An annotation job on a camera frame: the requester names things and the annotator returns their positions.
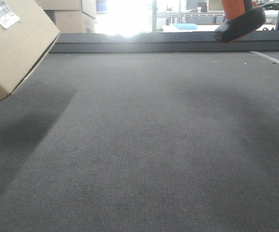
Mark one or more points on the orange black barcode scanner gun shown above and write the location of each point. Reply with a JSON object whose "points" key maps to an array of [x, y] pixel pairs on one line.
{"points": [[242, 18]]}

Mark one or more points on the brown cardboard package box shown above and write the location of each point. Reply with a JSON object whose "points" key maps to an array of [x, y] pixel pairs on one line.
{"points": [[24, 44]]}

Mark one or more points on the blue tray background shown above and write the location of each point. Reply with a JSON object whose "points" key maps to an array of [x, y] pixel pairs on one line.
{"points": [[185, 26]]}

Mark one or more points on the stacked cardboard boxes background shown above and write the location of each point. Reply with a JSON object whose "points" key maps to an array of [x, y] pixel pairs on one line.
{"points": [[71, 16]]}

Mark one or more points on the white shipping label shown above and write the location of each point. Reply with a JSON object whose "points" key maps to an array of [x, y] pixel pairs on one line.
{"points": [[7, 16]]}

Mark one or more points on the dark raised table edge rail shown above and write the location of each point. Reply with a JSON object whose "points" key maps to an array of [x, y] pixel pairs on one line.
{"points": [[164, 42]]}

